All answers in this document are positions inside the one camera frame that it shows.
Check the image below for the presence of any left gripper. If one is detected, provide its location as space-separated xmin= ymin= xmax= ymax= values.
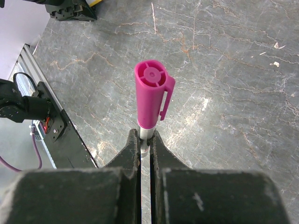
xmin=45 ymin=0 xmax=97 ymax=21

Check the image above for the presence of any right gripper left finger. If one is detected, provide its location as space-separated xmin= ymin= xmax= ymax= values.
xmin=0 ymin=129 xmax=142 ymax=224

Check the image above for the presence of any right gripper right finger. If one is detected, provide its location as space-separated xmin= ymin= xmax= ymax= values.
xmin=149 ymin=131 xmax=290 ymax=224

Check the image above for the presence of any white marker with magenta cap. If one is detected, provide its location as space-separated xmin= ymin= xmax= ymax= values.
xmin=134 ymin=60 xmax=176 ymax=159

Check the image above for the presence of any yellow framed whiteboard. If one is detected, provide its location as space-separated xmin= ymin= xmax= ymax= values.
xmin=86 ymin=0 xmax=103 ymax=7

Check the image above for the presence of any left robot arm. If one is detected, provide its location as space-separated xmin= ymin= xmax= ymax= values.
xmin=0 ymin=0 xmax=100 ymax=123

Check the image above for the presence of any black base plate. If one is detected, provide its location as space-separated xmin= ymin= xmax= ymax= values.
xmin=37 ymin=81 xmax=98 ymax=168

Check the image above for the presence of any slotted cable duct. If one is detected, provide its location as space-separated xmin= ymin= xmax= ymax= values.
xmin=13 ymin=72 xmax=56 ymax=169

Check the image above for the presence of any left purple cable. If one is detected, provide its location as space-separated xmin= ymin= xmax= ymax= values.
xmin=0 ymin=130 xmax=44 ymax=173

